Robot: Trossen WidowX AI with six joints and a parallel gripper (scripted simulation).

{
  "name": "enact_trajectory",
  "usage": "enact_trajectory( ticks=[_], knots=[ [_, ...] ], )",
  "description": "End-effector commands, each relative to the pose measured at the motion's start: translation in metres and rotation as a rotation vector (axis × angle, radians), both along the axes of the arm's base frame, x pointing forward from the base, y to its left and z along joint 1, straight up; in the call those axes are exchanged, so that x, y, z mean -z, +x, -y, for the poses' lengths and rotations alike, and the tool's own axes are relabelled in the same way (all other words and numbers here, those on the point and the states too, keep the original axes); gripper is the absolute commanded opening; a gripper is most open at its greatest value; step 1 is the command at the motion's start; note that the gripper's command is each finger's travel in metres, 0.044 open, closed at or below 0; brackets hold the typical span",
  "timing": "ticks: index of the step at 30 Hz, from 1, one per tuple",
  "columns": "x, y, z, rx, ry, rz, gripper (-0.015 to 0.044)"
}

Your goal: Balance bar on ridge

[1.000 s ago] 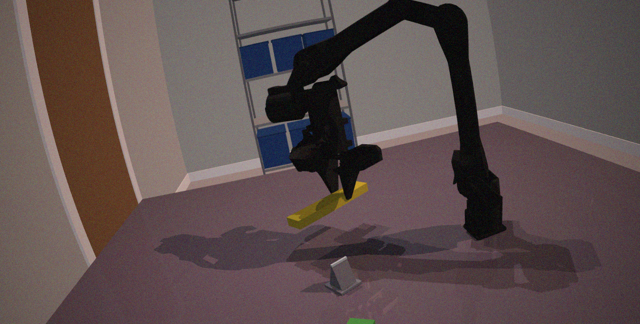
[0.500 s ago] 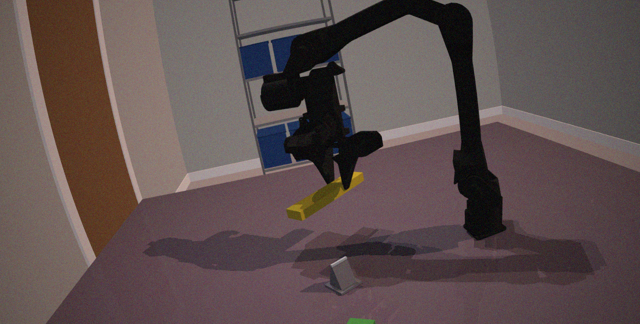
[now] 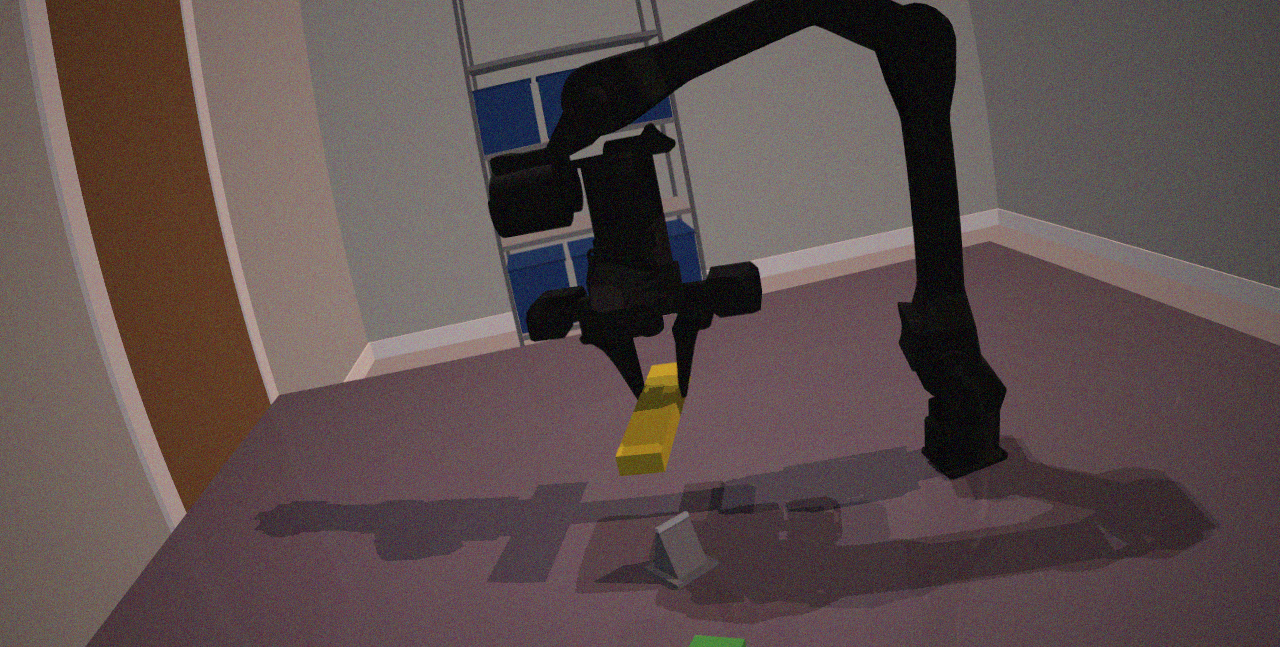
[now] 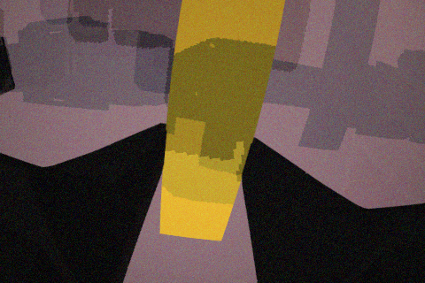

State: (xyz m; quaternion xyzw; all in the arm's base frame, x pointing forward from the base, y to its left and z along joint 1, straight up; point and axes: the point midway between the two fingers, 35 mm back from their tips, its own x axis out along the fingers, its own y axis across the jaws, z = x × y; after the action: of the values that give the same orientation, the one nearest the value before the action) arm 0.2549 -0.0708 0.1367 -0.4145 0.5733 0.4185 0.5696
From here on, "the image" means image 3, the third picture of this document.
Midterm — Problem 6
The yellow bar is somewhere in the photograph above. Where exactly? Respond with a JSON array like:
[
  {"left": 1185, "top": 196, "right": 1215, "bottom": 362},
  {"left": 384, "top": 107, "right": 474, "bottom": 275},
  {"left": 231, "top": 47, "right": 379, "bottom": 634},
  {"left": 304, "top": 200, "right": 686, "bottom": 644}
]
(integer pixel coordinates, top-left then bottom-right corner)
[{"left": 616, "top": 363, "right": 685, "bottom": 477}]

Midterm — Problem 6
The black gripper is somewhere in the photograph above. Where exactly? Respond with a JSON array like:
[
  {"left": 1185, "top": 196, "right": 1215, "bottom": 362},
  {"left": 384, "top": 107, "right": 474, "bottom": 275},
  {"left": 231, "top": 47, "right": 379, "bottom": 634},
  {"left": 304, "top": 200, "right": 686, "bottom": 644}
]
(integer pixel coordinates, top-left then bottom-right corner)
[{"left": 526, "top": 210, "right": 762, "bottom": 398}]

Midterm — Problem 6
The green rectangular block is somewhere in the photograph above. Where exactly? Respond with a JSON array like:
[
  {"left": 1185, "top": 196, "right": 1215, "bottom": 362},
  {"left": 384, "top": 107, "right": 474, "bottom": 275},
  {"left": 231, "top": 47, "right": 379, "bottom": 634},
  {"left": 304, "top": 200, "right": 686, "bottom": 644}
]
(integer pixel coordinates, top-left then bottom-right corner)
[{"left": 689, "top": 635, "right": 746, "bottom": 647}]

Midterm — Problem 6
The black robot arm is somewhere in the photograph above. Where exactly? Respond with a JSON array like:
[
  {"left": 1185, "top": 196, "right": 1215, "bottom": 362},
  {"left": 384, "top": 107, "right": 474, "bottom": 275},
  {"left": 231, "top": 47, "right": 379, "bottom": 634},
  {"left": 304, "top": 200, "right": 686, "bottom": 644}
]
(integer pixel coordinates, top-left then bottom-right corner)
[{"left": 488, "top": 0, "right": 1009, "bottom": 480}]

